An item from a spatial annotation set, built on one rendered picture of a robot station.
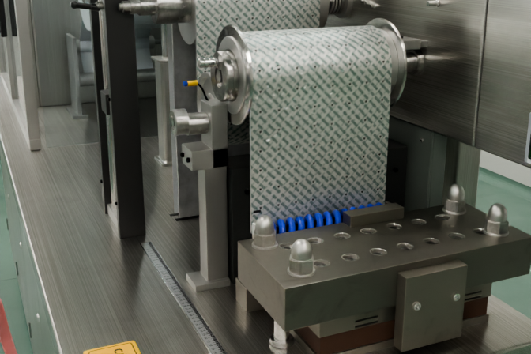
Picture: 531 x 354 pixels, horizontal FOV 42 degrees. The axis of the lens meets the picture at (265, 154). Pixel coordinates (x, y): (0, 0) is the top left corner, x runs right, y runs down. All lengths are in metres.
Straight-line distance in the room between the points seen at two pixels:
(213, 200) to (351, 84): 0.28
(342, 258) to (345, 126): 0.22
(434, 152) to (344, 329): 0.39
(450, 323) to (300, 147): 0.33
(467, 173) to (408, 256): 0.48
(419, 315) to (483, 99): 0.33
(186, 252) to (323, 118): 0.40
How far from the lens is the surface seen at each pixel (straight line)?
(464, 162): 1.40
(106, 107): 1.33
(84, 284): 1.20
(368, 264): 0.94
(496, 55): 1.05
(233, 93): 1.01
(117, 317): 1.09
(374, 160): 1.11
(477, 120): 1.09
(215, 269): 1.14
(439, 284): 0.97
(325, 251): 0.97
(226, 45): 1.04
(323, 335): 0.94
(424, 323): 0.98
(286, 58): 1.00
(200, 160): 1.06
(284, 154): 1.03
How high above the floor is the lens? 1.43
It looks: 17 degrees down
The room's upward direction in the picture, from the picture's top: straight up
